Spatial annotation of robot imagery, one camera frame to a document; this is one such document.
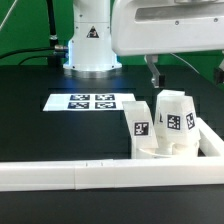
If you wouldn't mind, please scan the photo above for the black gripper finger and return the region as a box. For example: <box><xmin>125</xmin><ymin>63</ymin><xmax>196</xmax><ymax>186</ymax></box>
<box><xmin>214</xmin><ymin>51</ymin><xmax>224</xmax><ymax>84</ymax></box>

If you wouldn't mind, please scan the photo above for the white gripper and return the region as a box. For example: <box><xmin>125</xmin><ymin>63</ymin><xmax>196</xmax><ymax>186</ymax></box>
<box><xmin>111</xmin><ymin>0</ymin><xmax>224</xmax><ymax>88</ymax></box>

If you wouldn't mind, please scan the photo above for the white round stool seat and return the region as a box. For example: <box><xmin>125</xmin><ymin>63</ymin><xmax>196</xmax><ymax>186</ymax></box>
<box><xmin>131</xmin><ymin>141</ymin><xmax>199</xmax><ymax>159</ymax></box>

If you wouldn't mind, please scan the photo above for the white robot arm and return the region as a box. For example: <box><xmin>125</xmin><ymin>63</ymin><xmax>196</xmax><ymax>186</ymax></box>
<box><xmin>64</xmin><ymin>0</ymin><xmax>224</xmax><ymax>87</ymax></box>

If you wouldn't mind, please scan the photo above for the white sheet with tags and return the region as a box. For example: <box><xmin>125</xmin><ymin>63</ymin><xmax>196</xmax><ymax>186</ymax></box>
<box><xmin>43</xmin><ymin>93</ymin><xmax>135</xmax><ymax>112</ymax></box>

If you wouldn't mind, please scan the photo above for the black cable with connector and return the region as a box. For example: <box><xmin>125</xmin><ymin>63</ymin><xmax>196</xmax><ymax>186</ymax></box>
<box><xmin>0</xmin><ymin>44</ymin><xmax>70</xmax><ymax>65</ymax></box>

